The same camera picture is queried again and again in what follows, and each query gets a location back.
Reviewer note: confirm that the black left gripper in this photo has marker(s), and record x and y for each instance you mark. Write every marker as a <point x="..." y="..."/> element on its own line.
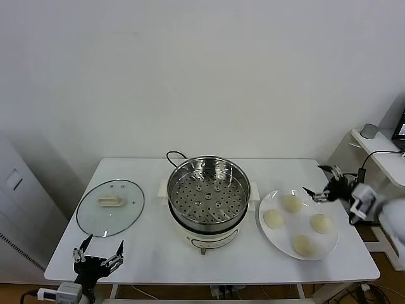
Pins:
<point x="90" y="267"/>

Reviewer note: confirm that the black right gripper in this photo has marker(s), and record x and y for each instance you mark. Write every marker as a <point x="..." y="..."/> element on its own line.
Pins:
<point x="340" y="190"/>

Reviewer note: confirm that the white steamed baozi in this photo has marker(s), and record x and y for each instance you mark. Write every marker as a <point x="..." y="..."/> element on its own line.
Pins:
<point x="322" y="223"/>
<point x="291" y="203"/>
<point x="274" y="218"/>
<point x="305" y="245"/>

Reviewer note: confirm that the stainless steel steamer basket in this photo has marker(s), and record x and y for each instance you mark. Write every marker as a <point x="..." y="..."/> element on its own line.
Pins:
<point x="190" y="193"/>

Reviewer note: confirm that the white round plate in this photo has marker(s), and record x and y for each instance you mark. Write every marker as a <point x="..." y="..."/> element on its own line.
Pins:
<point x="284" y="237"/>

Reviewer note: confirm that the grey cylindrical speaker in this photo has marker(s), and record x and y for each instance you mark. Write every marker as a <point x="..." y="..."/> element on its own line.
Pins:
<point x="370" y="131"/>

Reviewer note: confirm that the white metal cabinet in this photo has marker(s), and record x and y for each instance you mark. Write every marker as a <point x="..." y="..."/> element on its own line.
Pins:
<point x="19" y="221"/>

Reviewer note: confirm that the black laptop screen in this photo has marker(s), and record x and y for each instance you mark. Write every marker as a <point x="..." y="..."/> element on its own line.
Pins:
<point x="399" y="126"/>

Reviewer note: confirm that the cream electric cooker base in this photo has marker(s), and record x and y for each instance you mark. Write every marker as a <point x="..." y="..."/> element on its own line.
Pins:
<point x="205" y="237"/>

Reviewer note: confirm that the white power strip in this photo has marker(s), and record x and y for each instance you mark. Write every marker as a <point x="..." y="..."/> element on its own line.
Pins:
<point x="218" y="289"/>

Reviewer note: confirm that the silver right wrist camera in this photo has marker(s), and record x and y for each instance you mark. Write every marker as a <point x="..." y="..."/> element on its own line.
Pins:
<point x="364" y="199"/>

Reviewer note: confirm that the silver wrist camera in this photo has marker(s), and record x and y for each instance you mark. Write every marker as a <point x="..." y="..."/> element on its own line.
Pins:
<point x="68" y="290"/>
<point x="364" y="199"/>

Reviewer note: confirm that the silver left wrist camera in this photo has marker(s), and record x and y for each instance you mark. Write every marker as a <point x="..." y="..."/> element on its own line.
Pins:
<point x="68" y="290"/>

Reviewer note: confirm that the white table frame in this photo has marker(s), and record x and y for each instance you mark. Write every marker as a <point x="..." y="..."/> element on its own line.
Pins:
<point x="302" y="289"/>

